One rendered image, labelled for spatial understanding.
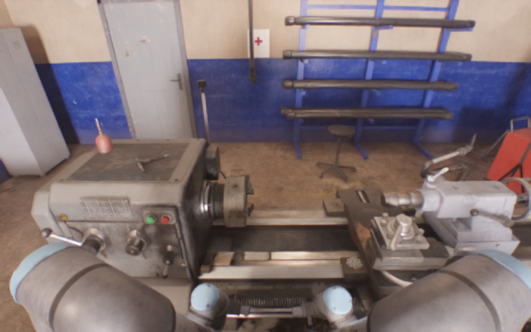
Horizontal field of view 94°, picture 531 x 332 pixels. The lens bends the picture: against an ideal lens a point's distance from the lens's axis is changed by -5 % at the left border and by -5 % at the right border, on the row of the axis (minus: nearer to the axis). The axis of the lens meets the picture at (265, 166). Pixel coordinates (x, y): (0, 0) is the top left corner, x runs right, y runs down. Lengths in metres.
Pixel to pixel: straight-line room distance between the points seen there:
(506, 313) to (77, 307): 0.60
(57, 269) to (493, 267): 0.67
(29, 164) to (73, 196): 3.43
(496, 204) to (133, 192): 1.64
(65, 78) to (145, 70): 1.30
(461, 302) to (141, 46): 4.29
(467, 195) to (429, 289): 1.10
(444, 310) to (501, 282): 0.11
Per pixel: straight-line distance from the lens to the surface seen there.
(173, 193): 1.05
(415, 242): 1.18
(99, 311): 0.47
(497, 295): 0.51
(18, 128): 4.42
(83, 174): 1.29
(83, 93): 5.06
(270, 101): 4.20
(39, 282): 0.54
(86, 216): 1.24
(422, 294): 0.48
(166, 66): 4.29
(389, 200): 1.40
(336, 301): 1.00
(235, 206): 1.19
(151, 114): 4.60
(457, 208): 1.55
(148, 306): 0.48
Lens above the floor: 1.89
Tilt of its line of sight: 30 degrees down
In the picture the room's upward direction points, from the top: straight up
